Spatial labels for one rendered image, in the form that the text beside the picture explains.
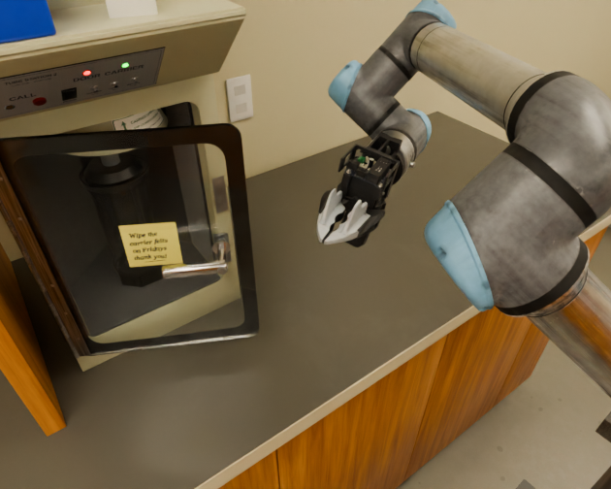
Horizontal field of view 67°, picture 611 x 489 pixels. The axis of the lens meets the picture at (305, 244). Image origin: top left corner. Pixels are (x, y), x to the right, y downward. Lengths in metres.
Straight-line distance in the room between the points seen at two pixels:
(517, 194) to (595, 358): 0.22
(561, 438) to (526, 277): 1.59
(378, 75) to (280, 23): 0.54
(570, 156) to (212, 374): 0.65
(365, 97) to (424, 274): 0.43
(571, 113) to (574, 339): 0.24
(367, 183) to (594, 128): 0.28
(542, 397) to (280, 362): 1.46
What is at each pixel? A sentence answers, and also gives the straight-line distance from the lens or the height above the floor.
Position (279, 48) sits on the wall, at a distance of 1.31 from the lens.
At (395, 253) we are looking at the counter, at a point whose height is 0.94.
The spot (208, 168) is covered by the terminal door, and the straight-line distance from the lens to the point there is 0.62.
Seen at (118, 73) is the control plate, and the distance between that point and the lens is 0.61.
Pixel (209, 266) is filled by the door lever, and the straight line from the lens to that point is 0.66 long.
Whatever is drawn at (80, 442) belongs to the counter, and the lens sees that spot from 0.86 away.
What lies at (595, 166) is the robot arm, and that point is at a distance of 0.51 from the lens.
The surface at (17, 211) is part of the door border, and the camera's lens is 0.70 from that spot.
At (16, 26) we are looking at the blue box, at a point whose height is 1.52.
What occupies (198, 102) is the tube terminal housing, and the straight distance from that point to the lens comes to 0.73.
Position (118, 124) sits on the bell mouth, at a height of 1.35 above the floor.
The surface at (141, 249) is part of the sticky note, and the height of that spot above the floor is 1.21.
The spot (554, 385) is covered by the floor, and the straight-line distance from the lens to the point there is 2.21.
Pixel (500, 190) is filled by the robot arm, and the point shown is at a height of 1.39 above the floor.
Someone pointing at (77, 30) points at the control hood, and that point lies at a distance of 0.55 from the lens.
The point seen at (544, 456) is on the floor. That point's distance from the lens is 2.01.
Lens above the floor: 1.64
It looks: 40 degrees down
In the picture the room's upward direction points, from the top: straight up
